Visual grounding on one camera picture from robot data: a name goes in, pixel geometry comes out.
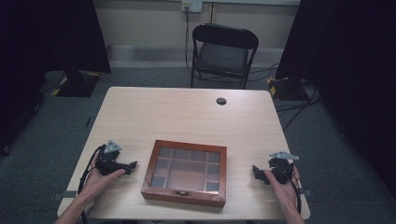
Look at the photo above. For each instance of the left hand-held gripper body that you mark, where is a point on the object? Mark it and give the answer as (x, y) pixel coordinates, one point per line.
(107, 163)

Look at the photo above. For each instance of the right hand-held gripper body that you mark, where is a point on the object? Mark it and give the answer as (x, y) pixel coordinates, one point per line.
(281, 169)

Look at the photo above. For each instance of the person's right hand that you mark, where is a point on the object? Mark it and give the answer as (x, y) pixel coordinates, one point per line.
(281, 189)

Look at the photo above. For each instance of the person's left hand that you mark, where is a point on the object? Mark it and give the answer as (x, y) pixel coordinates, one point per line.
(98, 182)

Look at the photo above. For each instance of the wooden box with glass lid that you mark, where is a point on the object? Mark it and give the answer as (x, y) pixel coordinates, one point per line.
(185, 174)

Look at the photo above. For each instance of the black round table grommet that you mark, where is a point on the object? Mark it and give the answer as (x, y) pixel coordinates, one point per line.
(221, 101)

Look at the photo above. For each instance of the black stand base yellow tape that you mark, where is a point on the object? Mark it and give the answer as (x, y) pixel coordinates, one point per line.
(288, 88)

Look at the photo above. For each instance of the black curtain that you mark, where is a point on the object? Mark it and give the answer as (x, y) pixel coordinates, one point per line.
(46, 46)
(351, 77)

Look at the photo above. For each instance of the black folding chair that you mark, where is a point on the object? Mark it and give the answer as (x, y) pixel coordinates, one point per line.
(222, 56)

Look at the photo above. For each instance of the grey table side bracket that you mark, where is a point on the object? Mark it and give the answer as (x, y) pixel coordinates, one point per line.
(306, 192)
(63, 195)

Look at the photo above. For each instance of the white wall socket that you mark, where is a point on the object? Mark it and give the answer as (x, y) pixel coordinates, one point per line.
(192, 5)

